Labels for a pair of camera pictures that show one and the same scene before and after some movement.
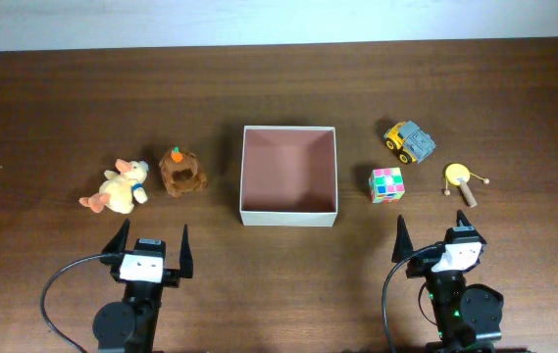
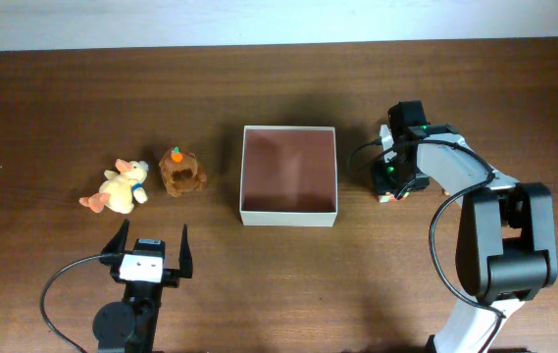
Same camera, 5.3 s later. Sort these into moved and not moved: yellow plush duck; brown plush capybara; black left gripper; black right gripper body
Moved: black right gripper body
Not moved: brown plush capybara; black left gripper; yellow plush duck
